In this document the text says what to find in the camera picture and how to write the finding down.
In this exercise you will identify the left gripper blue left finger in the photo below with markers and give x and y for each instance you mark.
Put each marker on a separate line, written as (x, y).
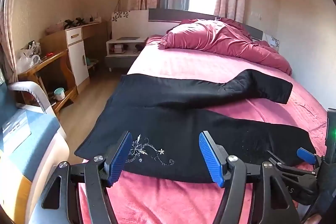
(116, 158)

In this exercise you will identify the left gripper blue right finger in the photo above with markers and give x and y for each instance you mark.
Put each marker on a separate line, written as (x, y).
(215, 158)

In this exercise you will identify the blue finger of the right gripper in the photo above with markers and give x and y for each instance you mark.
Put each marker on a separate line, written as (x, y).
(278, 164)
(306, 156)

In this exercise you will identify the black pants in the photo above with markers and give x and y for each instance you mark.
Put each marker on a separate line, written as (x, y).
(166, 116)

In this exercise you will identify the pink bed sheet mattress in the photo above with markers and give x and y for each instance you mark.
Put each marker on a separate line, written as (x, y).
(141, 199)

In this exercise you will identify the blue armchair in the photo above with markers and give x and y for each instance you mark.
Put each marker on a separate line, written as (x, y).
(33, 143)

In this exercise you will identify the teal white cup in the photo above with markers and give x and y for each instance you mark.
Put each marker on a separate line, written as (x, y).
(59, 94)

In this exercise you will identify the white bedside table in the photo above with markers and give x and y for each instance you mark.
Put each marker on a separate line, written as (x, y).
(122, 52)

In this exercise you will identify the wooden desk white cabinet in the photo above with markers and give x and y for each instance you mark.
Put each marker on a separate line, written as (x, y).
(67, 56)

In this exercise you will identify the crumpled pink duvet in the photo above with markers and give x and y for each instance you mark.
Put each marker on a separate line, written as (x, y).
(223, 37)

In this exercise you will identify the white plastic bag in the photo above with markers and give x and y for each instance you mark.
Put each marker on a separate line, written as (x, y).
(28, 57)

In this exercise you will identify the grey white headboard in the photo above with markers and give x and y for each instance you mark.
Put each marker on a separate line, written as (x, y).
(145, 23)

